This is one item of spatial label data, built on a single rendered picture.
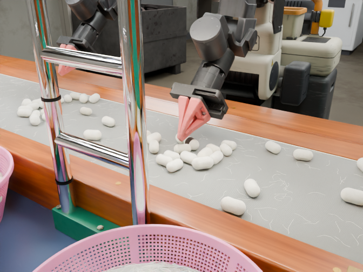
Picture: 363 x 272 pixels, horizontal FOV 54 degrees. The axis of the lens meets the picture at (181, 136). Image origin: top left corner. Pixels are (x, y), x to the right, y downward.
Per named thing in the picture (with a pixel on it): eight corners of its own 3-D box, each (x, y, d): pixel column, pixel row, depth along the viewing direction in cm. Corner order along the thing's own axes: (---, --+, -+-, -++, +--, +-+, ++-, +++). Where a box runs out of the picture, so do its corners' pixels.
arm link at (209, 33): (259, 37, 72) (221, 30, 76) (250, -7, 63) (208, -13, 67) (234, 84, 69) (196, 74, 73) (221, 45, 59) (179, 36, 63)
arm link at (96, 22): (112, 22, 101) (97, 20, 104) (100, 4, 95) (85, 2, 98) (100, 41, 99) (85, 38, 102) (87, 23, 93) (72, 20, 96)
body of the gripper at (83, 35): (81, 44, 91) (96, 22, 93) (55, 40, 96) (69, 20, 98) (95, 60, 96) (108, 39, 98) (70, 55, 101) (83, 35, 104)
